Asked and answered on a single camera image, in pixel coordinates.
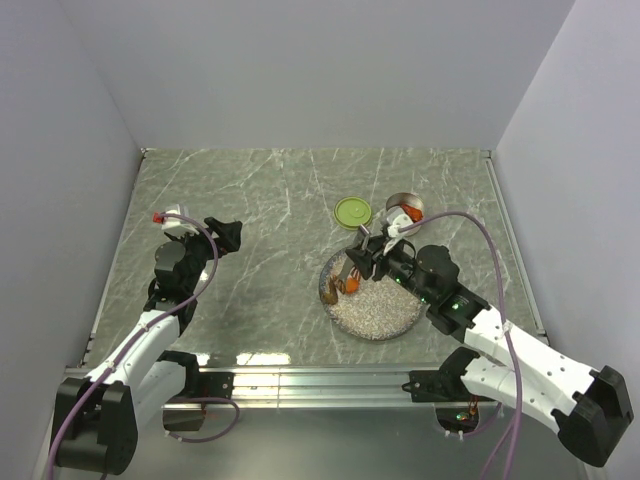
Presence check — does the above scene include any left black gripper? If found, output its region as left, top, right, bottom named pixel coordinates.
left=169, top=217, right=241, bottom=293

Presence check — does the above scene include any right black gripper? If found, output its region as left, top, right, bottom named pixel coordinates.
left=345, top=234, right=435, bottom=305

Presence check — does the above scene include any orange chicken wing toy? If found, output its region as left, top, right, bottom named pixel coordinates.
left=345, top=277, right=359, bottom=294

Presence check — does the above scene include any green round lid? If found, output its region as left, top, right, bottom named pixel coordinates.
left=333, top=196, right=373, bottom=230

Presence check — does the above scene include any brown green food piece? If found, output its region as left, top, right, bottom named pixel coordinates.
left=322, top=276, right=339, bottom=305

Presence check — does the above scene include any orange drumstick toy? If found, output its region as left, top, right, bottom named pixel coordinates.
left=401, top=204, right=424, bottom=223

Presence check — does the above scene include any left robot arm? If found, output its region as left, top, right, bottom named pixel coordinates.
left=45, top=208, right=242, bottom=479

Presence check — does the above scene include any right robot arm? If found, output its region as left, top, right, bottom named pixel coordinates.
left=346, top=227, right=634, bottom=467

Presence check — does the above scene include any beige metal lunch container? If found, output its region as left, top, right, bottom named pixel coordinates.
left=385, top=192, right=425, bottom=218

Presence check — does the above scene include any speckled ceramic plate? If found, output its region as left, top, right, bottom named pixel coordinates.
left=319, top=250, right=425, bottom=341

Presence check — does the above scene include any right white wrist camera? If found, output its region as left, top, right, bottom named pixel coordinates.
left=382, top=206, right=414, bottom=256

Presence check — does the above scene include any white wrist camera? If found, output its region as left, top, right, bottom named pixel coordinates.
left=382, top=206, right=414, bottom=256
left=152, top=204, right=198, bottom=237

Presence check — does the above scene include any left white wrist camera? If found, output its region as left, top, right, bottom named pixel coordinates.
left=152, top=204, right=198, bottom=237

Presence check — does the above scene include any aluminium frame rail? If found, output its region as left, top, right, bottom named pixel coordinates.
left=54, top=367, right=506, bottom=409

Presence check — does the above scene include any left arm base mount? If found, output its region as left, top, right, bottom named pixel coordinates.
left=158, top=351, right=240, bottom=444

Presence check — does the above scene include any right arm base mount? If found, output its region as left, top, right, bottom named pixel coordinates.
left=401, top=347, right=501, bottom=440

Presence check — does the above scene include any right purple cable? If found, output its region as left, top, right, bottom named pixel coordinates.
left=397, top=211, right=524, bottom=480

